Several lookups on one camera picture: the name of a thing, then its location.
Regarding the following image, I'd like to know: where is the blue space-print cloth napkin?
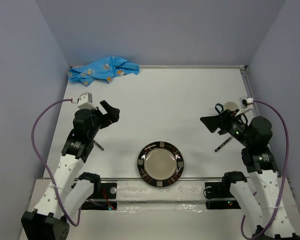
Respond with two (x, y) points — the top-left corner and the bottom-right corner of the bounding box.
(67, 56), (140, 87)

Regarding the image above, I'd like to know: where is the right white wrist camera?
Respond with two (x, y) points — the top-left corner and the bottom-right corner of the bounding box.
(235, 96), (254, 117)

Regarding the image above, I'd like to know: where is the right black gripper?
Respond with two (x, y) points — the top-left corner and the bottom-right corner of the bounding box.
(199, 108), (252, 146)

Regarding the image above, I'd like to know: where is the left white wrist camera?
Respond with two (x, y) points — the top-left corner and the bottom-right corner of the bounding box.
(77, 92), (96, 110)

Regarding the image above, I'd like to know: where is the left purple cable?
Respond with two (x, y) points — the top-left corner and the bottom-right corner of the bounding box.
(31, 98), (82, 228)

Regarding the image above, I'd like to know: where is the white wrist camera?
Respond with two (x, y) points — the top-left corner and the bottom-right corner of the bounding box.
(235, 96), (254, 117)
(77, 92), (96, 110)

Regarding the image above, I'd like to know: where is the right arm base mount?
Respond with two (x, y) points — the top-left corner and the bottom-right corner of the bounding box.
(203, 181), (241, 210)

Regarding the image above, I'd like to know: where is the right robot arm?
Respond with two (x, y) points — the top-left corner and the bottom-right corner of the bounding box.
(200, 110), (300, 240)

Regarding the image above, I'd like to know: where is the dark green mug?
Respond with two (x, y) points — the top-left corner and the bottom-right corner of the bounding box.
(214, 101), (240, 119)

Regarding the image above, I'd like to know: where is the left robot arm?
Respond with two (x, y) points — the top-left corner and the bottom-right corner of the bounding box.
(21, 97), (120, 240)

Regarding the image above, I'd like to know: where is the black rimmed dinner plate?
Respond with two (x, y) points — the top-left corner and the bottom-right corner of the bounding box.
(136, 141), (185, 188)

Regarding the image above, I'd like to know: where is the metal spoon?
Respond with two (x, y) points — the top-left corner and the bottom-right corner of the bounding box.
(93, 140), (105, 151)

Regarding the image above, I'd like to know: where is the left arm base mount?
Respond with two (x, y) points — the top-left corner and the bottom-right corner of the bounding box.
(81, 181), (118, 211)

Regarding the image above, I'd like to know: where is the metal fork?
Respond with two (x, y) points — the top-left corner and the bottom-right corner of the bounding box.
(214, 136), (232, 153)

